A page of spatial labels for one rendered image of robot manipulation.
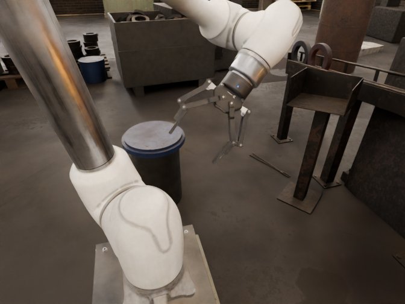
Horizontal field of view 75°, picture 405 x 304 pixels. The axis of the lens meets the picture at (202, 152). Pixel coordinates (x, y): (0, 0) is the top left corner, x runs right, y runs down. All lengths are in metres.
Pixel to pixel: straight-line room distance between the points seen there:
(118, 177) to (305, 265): 0.99
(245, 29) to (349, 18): 3.24
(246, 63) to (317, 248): 1.05
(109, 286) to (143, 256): 0.23
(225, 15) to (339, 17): 3.23
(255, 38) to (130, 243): 0.53
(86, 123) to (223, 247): 0.96
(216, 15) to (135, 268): 0.62
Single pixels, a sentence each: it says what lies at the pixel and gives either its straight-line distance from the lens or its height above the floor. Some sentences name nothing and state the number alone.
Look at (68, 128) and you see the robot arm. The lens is 0.62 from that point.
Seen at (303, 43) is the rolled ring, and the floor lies 0.74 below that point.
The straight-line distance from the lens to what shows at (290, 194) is 1.69.
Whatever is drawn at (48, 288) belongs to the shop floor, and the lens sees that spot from 1.42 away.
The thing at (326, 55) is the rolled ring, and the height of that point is 0.72.
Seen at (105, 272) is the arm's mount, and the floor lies 0.43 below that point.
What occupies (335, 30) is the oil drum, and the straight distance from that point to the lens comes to 3.93.
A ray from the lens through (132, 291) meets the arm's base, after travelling 0.75.
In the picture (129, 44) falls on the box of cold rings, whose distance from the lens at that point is 2.85.
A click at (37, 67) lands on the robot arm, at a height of 0.97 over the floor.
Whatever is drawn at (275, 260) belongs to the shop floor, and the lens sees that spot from 1.37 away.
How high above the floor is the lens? 1.11
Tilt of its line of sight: 34 degrees down
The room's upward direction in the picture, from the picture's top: straight up
